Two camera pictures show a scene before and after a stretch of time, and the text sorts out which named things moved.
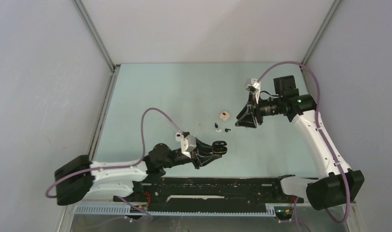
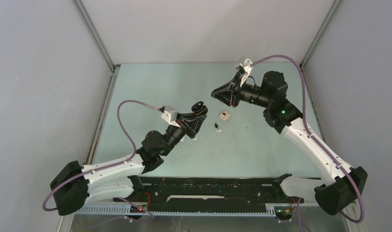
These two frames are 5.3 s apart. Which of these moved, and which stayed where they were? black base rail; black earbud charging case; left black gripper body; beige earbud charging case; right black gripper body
Moved: left black gripper body; right black gripper body; black earbud charging case
Stayed: beige earbud charging case; black base rail
